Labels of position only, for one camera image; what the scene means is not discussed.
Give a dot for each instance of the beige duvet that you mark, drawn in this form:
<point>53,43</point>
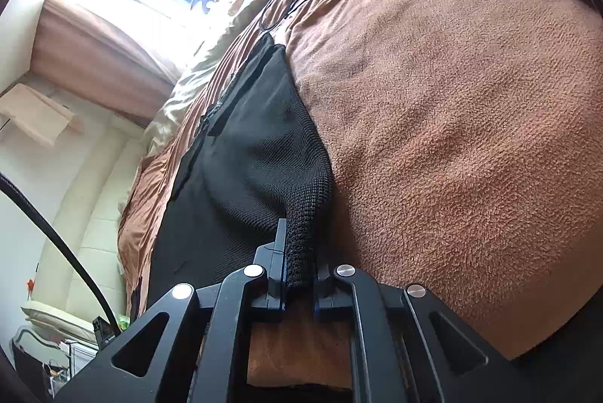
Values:
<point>198,78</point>

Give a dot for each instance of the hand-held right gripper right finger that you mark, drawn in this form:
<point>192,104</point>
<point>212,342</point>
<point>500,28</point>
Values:
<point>326,297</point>

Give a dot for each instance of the green tissue pack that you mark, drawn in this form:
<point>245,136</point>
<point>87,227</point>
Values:
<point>125,322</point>

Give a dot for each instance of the cream padded headboard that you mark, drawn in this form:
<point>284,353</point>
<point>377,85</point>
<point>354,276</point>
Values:
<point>80,243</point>

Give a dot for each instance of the brown blanket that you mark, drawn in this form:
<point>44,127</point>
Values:
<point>447,101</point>

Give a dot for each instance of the white bedside cabinet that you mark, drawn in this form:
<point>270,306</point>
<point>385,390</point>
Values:
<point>82,358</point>

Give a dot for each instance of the black t-shirt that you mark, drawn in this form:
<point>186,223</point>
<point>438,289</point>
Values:
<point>254,148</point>

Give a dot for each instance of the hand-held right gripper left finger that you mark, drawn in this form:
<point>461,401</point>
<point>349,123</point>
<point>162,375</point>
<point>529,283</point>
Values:
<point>271,285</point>

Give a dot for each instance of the pink curtain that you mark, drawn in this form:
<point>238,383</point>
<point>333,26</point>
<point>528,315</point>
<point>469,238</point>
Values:
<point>103,54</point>

